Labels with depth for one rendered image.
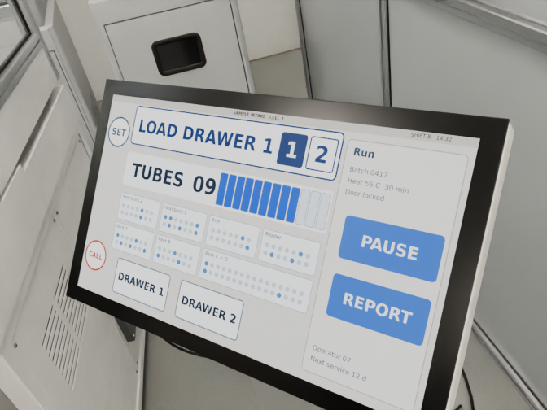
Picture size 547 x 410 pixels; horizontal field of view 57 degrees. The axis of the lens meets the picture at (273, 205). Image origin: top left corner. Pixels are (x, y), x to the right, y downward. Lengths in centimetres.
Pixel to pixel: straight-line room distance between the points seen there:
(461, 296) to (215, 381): 139
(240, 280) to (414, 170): 23
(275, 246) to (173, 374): 136
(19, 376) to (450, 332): 81
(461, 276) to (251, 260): 22
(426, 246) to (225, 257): 23
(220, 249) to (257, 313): 9
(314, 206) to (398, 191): 9
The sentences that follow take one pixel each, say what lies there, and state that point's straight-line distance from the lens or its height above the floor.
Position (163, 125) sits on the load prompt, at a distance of 66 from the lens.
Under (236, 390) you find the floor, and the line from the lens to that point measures 176.
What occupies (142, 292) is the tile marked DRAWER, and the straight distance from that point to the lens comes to 67.
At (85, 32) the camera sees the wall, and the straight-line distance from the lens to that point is 403.
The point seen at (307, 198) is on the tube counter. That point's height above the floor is 112.
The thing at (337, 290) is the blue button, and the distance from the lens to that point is 52.
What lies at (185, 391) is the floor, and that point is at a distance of 181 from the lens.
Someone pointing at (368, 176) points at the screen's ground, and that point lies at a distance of 51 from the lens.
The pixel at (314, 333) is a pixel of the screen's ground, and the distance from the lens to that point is 53.
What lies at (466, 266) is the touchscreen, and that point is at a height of 110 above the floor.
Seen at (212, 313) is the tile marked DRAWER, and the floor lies 100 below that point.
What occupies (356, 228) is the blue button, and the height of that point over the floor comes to 110.
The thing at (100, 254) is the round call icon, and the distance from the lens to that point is 72.
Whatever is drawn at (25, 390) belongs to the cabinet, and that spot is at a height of 68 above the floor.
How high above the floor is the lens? 143
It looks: 36 degrees down
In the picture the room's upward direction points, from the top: 12 degrees counter-clockwise
